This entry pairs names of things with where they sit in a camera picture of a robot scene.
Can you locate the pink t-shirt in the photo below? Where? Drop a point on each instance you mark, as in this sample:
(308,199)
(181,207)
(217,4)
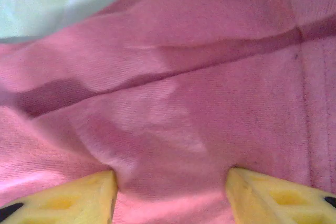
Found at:
(183,90)

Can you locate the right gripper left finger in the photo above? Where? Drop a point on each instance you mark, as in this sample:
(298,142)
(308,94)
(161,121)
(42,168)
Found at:
(65,203)

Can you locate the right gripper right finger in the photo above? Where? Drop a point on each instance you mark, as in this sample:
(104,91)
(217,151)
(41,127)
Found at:
(275,203)

